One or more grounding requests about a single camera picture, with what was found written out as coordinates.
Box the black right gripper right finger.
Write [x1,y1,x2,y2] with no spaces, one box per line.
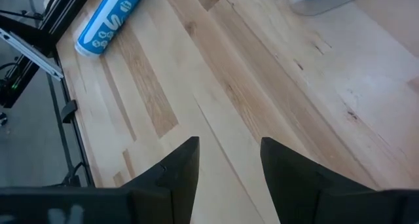
[260,136,374,224]

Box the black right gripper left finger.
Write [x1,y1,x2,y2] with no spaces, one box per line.
[123,136,200,224]

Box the blue silicone tube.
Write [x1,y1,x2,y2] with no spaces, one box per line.
[74,0,151,58]

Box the clear plastic bin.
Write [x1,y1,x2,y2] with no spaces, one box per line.
[287,0,382,17]

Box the black device with green light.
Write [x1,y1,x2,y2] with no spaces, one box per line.
[0,62,41,109]

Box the silver aluminium extrusion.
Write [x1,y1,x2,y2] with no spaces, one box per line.
[0,27,65,82]

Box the black rail clamp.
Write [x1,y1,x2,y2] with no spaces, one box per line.
[60,99,79,124]

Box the black table frame rail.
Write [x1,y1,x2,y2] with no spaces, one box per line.
[41,0,96,187]

